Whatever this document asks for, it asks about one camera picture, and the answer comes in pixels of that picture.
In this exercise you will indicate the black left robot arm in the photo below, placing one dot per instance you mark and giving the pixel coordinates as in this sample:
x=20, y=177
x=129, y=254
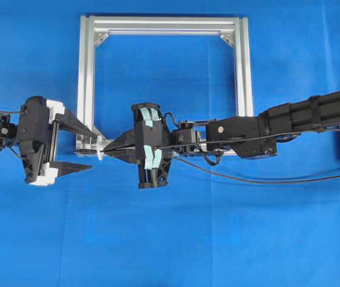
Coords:
x=8, y=135

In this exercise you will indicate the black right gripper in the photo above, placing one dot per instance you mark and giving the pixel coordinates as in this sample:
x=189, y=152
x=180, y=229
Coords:
x=149, y=135

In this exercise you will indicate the aluminium extrusion frame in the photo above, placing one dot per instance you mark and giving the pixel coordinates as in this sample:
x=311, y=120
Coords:
x=195, y=67

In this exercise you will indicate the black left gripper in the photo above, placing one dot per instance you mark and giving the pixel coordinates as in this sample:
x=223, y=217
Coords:
x=33, y=133

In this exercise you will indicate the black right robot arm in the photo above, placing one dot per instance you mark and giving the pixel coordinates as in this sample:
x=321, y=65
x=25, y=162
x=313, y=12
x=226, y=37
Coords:
x=252, y=137

